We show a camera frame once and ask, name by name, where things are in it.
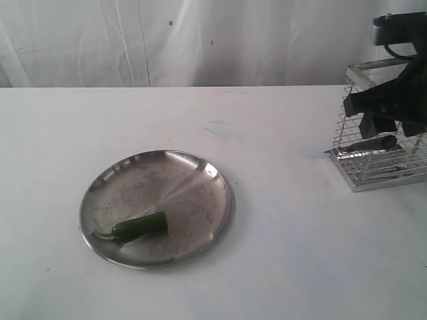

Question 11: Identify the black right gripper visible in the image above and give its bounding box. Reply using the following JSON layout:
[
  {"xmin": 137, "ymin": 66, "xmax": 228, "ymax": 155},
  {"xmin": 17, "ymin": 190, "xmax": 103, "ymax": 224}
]
[{"xmin": 344, "ymin": 57, "xmax": 426, "ymax": 138}]

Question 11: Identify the black handled knife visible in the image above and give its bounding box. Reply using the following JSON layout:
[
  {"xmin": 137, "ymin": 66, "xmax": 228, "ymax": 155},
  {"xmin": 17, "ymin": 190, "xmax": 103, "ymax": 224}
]
[{"xmin": 324, "ymin": 135, "xmax": 398, "ymax": 155}]

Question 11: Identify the green chili pepper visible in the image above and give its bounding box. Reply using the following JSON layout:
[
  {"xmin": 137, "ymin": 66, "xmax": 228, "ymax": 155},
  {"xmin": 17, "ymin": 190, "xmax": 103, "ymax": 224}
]
[{"xmin": 93, "ymin": 211, "xmax": 168, "ymax": 240}]

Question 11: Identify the round steel plate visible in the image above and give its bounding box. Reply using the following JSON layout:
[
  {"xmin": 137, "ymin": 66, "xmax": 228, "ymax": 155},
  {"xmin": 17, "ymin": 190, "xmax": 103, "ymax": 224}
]
[{"xmin": 79, "ymin": 150, "xmax": 233, "ymax": 269}]

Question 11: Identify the white backdrop curtain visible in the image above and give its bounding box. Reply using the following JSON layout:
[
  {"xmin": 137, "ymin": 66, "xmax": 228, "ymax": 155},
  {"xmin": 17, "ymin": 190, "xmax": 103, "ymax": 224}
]
[{"xmin": 1, "ymin": 1, "xmax": 426, "ymax": 87}]

